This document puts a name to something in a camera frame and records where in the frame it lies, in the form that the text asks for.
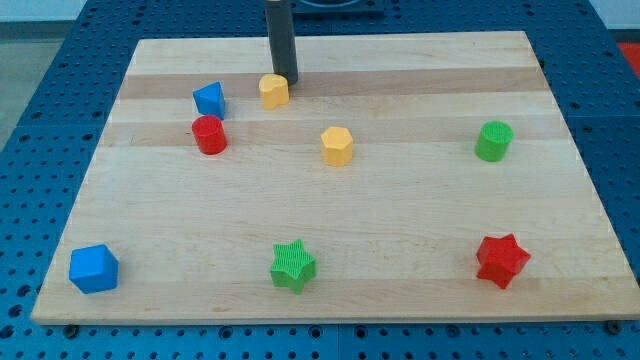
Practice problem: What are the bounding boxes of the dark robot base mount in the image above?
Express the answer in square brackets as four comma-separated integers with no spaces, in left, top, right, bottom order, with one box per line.
[291,0,385,14]

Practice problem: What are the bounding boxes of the green cylinder block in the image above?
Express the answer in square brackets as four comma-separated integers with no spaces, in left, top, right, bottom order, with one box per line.
[474,121,514,162]

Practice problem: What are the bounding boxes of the red cylinder block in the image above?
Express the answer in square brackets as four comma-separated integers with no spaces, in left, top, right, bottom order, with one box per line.
[192,115,227,155]

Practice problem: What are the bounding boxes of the blue cube block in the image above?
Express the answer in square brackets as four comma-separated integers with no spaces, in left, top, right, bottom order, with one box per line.
[68,244,119,294]

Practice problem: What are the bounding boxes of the yellow heart block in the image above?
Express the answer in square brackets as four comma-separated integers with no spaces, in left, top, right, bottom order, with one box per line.
[258,74,289,110]

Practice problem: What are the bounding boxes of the blue triangle block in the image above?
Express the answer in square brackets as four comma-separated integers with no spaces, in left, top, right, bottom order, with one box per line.
[193,82,226,120]

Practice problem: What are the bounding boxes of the yellow hexagon block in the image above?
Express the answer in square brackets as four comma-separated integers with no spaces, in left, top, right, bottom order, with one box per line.
[321,126,354,167]

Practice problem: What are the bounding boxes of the red star block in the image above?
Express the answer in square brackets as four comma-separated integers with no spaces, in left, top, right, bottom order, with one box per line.
[476,234,531,289]

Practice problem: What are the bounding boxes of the green star block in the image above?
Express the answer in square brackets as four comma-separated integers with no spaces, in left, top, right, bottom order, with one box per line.
[270,239,316,294]

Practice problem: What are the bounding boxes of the wooden board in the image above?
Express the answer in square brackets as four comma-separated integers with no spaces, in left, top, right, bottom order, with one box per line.
[32,31,639,325]

